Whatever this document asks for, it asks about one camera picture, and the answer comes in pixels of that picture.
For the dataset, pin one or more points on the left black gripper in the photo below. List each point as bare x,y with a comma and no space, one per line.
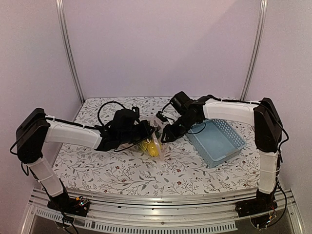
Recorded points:
145,126

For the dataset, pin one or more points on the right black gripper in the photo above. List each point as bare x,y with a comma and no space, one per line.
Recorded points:
177,126

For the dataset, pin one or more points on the clear zip top bag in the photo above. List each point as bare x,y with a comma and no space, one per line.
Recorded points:
156,136

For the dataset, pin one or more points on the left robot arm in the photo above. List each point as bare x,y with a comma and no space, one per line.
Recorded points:
39,128

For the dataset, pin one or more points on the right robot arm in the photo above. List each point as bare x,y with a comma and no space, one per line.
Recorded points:
262,116

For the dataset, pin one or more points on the floral patterned table mat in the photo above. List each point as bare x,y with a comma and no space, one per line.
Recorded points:
181,172

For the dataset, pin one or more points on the light blue plastic basket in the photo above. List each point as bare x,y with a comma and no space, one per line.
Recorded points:
216,141

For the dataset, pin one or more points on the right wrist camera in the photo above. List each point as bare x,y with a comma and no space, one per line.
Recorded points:
161,116

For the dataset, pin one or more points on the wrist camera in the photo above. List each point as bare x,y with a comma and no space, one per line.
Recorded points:
137,111
161,116

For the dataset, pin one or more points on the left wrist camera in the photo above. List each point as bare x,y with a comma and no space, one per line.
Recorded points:
137,111

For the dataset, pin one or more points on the aluminium rail frame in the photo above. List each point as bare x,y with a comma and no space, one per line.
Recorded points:
182,214

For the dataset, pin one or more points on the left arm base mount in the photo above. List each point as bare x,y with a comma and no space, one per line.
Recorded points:
75,206

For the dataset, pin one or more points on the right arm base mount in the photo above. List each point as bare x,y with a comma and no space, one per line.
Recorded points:
256,205

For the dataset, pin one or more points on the left aluminium corner post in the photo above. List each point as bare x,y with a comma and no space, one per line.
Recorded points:
68,49

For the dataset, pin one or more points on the aluminium corner post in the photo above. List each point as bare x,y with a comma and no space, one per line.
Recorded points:
256,48
68,49

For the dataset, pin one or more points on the right aluminium corner post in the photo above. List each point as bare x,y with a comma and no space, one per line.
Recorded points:
256,48

